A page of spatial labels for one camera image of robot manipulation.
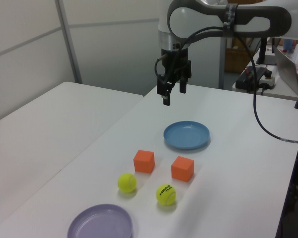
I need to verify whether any plain yellow tennis ball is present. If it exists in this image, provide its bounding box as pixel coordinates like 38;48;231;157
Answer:
117;173;138;193

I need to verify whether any grey laptop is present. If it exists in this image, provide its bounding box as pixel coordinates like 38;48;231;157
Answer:
272;45;298;99

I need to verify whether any orange cube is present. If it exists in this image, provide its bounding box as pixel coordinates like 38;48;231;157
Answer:
171;156;195;183
133;149;155;174

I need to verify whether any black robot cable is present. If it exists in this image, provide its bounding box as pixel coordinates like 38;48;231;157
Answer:
154;24;298;144

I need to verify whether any blue plate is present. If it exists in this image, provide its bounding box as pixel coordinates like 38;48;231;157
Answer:
163;120;211;151

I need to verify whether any white desk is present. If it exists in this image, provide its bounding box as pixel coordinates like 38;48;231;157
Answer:
232;56;298;101

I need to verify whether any white socket adapter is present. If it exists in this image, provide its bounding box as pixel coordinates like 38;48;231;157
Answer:
259;70;275;90

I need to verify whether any yellow tennis ball HEAD print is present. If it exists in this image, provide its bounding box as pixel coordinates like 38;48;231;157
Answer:
155;183;177;206

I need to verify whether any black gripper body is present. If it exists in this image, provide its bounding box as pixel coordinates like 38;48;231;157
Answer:
160;48;192;84

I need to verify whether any black cable strap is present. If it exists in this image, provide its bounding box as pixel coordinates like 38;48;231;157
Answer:
222;3;239;38

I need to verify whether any purple plate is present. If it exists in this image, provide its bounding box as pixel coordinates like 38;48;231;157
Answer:
66;203;134;238

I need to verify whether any grey partition post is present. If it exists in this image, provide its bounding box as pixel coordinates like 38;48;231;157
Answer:
218;32;229;90
55;0;83;84

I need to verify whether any cardboard box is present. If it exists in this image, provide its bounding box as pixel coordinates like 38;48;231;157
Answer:
224;47;256;73

